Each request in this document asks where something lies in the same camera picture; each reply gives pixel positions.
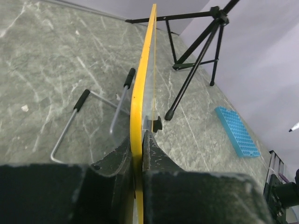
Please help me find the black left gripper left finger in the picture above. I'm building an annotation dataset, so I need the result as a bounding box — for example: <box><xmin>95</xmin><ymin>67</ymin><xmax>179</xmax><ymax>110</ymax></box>
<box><xmin>0</xmin><ymin>138</ymin><xmax>135</xmax><ymax>224</ymax></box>

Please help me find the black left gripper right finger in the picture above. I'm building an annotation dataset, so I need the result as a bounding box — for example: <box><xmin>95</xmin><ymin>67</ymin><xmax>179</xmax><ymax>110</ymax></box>
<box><xmin>142</xmin><ymin>131</ymin><xmax>272</xmax><ymax>224</ymax></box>

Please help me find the yellow framed whiteboard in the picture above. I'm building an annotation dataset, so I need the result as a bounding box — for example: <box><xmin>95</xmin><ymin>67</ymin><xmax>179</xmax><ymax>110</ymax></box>
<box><xmin>130</xmin><ymin>4</ymin><xmax>157</xmax><ymax>224</ymax></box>

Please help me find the white blue whiteboard marker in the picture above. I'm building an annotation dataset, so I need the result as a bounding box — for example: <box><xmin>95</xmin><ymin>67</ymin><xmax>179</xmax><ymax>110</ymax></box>
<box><xmin>289</xmin><ymin>123</ymin><xmax>299</xmax><ymax>132</ymax></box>

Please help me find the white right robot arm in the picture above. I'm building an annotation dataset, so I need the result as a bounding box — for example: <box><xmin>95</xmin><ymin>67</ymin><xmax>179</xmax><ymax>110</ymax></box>
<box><xmin>263</xmin><ymin>171</ymin><xmax>299</xmax><ymax>224</ymax></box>

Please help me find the blue studded building plate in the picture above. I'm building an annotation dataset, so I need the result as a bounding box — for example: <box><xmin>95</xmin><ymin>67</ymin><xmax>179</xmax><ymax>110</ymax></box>
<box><xmin>215</xmin><ymin>106</ymin><xmax>260</xmax><ymax>158</ymax></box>

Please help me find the black music stand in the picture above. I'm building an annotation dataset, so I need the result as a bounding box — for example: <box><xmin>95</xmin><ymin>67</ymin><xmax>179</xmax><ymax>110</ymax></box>
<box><xmin>125</xmin><ymin>0</ymin><xmax>241</xmax><ymax>121</ymax></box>

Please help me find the wire whiteboard easel stand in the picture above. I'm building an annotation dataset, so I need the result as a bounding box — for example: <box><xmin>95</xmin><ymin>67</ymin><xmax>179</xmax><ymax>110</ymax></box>
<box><xmin>50</xmin><ymin>68</ymin><xmax>137</xmax><ymax>164</ymax></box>

